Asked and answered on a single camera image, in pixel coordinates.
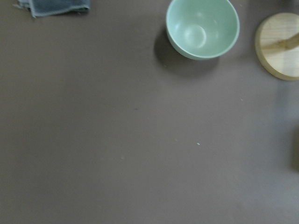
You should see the wooden mug tree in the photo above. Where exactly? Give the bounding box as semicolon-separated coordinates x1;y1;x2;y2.
255;13;299;81

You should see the grey cloth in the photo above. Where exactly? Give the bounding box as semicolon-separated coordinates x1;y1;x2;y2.
29;0;91;17

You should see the green bowl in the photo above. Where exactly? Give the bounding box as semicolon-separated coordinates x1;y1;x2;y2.
166;0;240;60

